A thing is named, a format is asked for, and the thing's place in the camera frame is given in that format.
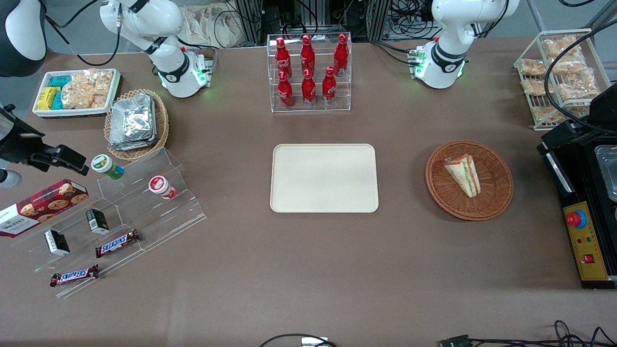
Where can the silver foil pack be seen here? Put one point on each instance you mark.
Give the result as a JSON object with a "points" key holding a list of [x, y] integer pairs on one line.
{"points": [[132, 115], [135, 143]]}

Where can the teal snack packet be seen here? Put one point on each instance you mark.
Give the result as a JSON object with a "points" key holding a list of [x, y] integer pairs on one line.
{"points": [[60, 80], [57, 100]]}

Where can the small black box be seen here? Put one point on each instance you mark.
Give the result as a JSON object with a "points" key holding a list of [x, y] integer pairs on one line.
{"points": [[97, 220], [57, 242]]}

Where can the beige cloth bag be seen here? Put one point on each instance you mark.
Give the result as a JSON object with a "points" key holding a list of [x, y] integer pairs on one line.
{"points": [[212, 24]]}

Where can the round brown wicker basket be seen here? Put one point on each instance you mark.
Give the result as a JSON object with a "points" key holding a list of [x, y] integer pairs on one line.
{"points": [[496, 193]]}

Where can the small white device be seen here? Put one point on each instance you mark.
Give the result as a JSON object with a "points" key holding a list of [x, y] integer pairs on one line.
{"points": [[314, 342]]}

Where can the Snickers chocolate bar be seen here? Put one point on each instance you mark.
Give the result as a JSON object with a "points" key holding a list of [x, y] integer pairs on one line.
{"points": [[117, 243], [74, 275]]}

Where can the clear bag of snacks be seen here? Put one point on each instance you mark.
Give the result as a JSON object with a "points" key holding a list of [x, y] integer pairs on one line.
{"points": [[578, 87], [569, 65], [532, 67], [547, 114], [559, 46], [534, 86]]}

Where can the black machine with yellow panel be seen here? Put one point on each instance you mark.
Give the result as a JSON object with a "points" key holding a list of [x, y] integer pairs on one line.
{"points": [[585, 241]]}

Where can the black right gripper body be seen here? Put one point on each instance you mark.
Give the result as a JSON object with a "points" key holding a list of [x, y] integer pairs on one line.
{"points": [[18, 143]]}

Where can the clear acrylic bottle rack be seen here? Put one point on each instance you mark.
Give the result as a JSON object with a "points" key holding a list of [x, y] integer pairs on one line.
{"points": [[318, 107]]}

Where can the white rectangular snack tray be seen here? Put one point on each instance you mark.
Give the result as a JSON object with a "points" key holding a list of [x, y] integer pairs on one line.
{"points": [[77, 112]]}

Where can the green yogurt cup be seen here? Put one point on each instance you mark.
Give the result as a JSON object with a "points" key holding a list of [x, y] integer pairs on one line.
{"points": [[106, 165]]}

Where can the wrapped triangle sandwich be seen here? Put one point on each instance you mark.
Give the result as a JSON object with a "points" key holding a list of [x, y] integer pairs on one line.
{"points": [[465, 176]]}

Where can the clear bag of crackers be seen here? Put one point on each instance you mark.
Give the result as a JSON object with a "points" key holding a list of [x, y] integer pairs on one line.
{"points": [[94, 78], [84, 98]]}

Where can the aluminium frame post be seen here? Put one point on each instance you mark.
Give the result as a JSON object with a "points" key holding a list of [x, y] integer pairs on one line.
{"points": [[378, 19], [250, 19]]}

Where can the cream plastic tray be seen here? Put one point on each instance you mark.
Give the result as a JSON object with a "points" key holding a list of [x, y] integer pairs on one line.
{"points": [[324, 178]]}

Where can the clear acrylic step display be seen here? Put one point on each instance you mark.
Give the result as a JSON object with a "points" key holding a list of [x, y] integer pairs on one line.
{"points": [[159, 217]]}

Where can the red cola bottle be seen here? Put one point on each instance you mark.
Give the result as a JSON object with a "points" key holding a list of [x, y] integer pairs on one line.
{"points": [[281, 57], [329, 86], [307, 54], [285, 91], [341, 54], [309, 89]]}

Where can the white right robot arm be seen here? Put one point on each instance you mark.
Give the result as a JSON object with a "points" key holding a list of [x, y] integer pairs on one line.
{"points": [[164, 29]]}

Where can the oval brown wicker basket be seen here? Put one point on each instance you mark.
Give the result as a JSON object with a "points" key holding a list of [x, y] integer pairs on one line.
{"points": [[162, 120]]}

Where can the red tartan cookie box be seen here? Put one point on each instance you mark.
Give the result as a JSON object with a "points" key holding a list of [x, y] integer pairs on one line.
{"points": [[43, 207]]}

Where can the red yogurt cup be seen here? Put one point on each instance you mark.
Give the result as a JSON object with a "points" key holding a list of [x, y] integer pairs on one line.
{"points": [[160, 185]]}

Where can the yellow snack packet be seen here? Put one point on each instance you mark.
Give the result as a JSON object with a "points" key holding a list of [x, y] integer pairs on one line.
{"points": [[46, 99]]}

